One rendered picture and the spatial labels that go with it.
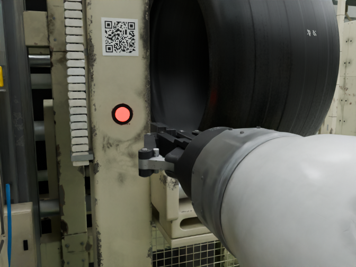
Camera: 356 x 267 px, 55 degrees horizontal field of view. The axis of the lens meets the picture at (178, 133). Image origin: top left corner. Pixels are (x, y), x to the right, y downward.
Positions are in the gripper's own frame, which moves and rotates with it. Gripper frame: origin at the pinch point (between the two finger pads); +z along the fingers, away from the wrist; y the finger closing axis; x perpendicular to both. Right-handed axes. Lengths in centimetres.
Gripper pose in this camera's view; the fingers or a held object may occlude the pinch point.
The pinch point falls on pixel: (162, 136)
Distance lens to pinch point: 46.0
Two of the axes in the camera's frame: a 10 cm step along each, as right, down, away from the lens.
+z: -3.4, -1.6, 9.3
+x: 0.0, 9.9, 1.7
